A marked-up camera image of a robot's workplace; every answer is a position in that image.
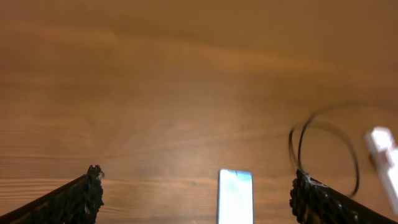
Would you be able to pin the blue Galaxy smartphone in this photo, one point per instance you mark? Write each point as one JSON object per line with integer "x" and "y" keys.
{"x": 235, "y": 197}

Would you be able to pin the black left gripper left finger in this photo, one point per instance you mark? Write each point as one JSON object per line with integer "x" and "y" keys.
{"x": 78, "y": 201}

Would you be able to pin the white power strip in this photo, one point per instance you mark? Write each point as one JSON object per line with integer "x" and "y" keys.
{"x": 383, "y": 150}

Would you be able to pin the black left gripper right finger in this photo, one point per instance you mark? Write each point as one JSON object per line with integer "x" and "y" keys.
{"x": 314, "y": 203}

